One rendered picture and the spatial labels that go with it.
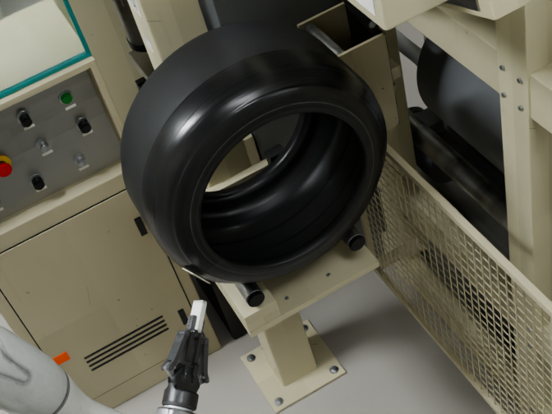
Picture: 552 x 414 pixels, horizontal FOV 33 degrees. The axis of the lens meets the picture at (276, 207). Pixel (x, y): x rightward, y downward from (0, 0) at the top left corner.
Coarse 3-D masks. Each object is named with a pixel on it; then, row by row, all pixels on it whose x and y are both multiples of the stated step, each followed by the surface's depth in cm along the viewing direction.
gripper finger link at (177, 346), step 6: (186, 330) 200; (180, 336) 199; (186, 336) 199; (174, 342) 199; (180, 342) 198; (174, 348) 198; (180, 348) 198; (168, 354) 198; (174, 354) 197; (180, 354) 198; (168, 360) 197; (174, 360) 196; (162, 366) 196; (168, 366) 195; (174, 366) 196
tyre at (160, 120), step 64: (192, 64) 192; (256, 64) 186; (320, 64) 191; (128, 128) 199; (192, 128) 184; (256, 128) 186; (320, 128) 232; (384, 128) 208; (128, 192) 209; (192, 192) 189; (256, 192) 235; (320, 192) 232; (192, 256) 200; (256, 256) 225
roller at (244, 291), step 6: (240, 288) 220; (246, 288) 219; (252, 288) 218; (258, 288) 219; (246, 294) 218; (252, 294) 217; (258, 294) 217; (246, 300) 218; (252, 300) 217; (258, 300) 218; (252, 306) 219
